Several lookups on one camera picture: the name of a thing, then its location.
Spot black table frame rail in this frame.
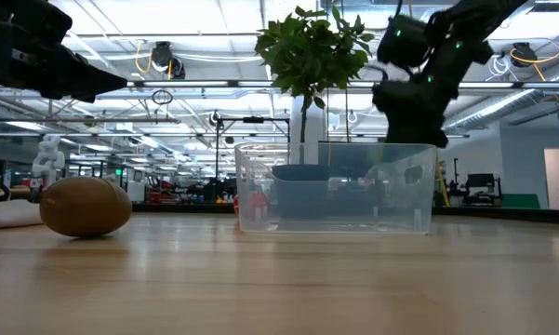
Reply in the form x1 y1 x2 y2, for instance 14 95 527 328
131 202 559 225

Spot green floor box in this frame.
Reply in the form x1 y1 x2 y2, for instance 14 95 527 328
501 193 541 209

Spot black ceiling cable reel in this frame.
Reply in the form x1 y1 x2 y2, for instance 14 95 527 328
510 41 539 69
150 40 186 80

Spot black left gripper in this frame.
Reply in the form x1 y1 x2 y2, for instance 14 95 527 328
0 0 128 104

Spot white folded cloth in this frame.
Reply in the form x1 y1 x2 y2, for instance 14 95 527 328
0 198 45 232

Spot green leafy potted tree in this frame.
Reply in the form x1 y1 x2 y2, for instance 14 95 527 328
254 5 377 165

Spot black metal stand frame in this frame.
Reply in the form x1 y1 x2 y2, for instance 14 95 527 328
215 115 291 183

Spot yellow hanging cable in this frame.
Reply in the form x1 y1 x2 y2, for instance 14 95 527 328
435 160 451 208

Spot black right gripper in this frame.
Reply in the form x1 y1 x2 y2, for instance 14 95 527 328
371 76 450 149

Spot black background machine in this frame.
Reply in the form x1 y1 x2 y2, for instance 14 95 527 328
461 172 503 207

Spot white building column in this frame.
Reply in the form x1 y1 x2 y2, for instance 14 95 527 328
289 95 327 165

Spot brown toy kiwi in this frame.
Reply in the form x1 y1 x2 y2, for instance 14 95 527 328
39 175 134 238

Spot clear plastic tupperware container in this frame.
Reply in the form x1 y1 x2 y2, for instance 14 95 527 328
234 141 438 235

